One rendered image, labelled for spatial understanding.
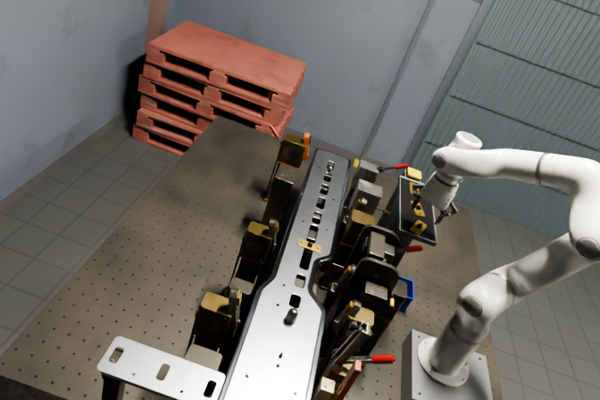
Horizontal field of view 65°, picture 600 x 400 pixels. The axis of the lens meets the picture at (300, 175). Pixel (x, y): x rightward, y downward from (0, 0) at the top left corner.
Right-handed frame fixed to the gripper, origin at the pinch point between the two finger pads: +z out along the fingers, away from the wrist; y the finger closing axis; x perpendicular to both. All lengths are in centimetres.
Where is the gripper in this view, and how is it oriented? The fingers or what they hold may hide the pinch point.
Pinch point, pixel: (425, 213)
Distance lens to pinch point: 167.9
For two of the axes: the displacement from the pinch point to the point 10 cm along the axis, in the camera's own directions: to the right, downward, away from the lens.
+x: -5.6, 3.2, -7.7
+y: -7.8, -5.2, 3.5
